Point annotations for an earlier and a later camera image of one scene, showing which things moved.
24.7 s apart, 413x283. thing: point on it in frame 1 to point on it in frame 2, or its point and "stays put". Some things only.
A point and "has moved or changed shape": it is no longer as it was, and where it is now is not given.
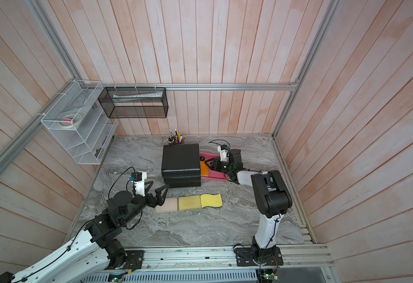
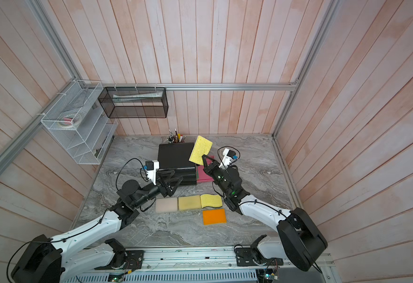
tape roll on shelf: (68, 121) stays put
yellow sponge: (189, 203) stays put
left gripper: (153, 203) to (163, 189)
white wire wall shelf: (80, 124) stays put
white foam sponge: (170, 205) stays put
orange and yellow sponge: (204, 169) has moved or changed shape
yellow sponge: (211, 200) stays put
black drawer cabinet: (180, 165) has moved or changed shape
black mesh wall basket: (134, 102) stays put
